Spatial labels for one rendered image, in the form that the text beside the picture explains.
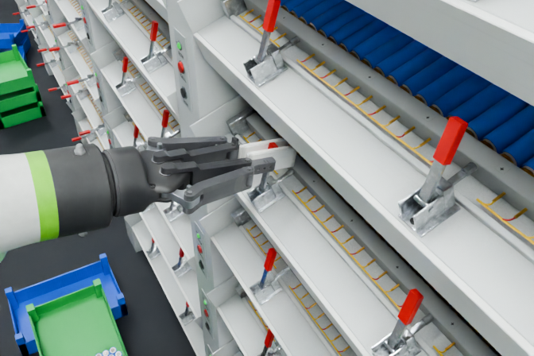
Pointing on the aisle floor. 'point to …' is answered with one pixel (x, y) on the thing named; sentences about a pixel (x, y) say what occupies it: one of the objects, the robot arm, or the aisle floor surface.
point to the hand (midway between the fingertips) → (267, 156)
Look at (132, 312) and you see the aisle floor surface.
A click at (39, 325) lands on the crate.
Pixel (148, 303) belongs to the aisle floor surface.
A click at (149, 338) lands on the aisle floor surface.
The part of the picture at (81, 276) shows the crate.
